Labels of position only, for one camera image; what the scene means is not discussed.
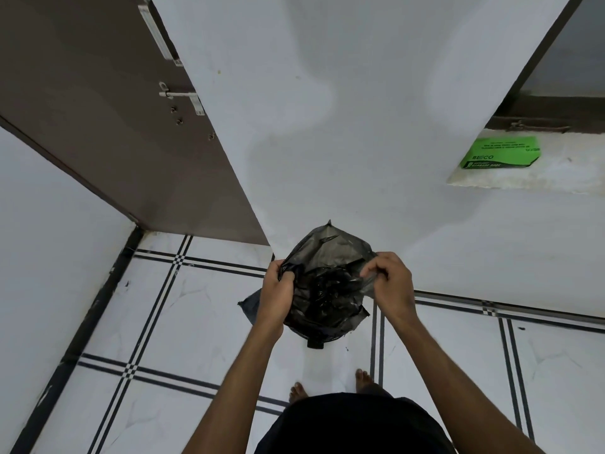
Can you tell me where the person's left hand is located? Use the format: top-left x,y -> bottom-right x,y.
257,259 -> 296,329

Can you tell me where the person's right hand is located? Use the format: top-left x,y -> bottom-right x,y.
360,252 -> 416,327

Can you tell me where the black garbage bag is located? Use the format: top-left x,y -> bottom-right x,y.
237,219 -> 379,349

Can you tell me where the green cardboard box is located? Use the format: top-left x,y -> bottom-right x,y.
459,136 -> 541,170

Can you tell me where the person's left forearm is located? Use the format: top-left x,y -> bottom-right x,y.
181,316 -> 289,454

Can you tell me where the person's right forearm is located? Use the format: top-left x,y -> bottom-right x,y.
387,302 -> 547,454

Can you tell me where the person's right foot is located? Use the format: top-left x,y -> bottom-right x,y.
354,368 -> 379,395

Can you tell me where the person's black clothing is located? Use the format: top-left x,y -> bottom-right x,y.
255,392 -> 457,454

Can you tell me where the metal window stay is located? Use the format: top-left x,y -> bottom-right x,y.
491,119 -> 570,134

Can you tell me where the silver door latch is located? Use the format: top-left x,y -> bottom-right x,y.
158,81 -> 205,117

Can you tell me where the dark brown frosted window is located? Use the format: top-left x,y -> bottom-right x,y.
487,0 -> 605,136

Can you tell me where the brown door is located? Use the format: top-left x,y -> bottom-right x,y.
0,0 -> 271,247

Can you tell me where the silver door handle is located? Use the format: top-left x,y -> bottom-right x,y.
137,5 -> 183,67

